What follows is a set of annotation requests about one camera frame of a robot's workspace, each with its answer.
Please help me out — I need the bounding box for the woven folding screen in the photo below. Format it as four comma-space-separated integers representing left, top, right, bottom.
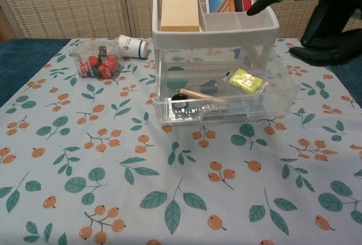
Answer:
0, 0, 362, 42

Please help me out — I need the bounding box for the teal table cover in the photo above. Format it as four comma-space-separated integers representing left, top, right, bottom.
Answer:
0, 37, 362, 109

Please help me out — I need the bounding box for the black round lid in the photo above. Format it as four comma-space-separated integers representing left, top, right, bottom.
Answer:
171, 93, 189, 110

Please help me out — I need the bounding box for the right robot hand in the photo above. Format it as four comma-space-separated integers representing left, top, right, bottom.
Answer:
246, 0, 362, 67

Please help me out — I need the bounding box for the dark grey blurry object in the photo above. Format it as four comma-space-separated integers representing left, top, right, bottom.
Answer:
200, 79, 220, 93

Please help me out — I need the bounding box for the white paper cup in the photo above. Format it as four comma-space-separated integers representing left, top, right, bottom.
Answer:
117, 34, 148, 59

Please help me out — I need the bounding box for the white plastic drawer organizer frame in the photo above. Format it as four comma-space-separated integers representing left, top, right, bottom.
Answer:
152, 0, 280, 127

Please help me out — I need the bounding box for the floral orange fruit tablecloth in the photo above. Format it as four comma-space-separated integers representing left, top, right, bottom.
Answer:
0, 37, 362, 245

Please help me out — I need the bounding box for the yellow packet in clear wrap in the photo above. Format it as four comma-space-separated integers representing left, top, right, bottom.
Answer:
222, 68, 268, 95

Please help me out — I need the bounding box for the dark bead chain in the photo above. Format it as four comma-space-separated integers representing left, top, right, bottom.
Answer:
174, 108, 204, 117

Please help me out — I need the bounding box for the bag of red objects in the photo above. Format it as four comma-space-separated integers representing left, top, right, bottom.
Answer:
70, 40, 123, 80

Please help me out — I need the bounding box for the thin wooden stick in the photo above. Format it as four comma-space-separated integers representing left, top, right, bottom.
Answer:
176, 88, 229, 105

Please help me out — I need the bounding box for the clear plastic drawer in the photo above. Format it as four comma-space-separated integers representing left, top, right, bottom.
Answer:
152, 47, 302, 127

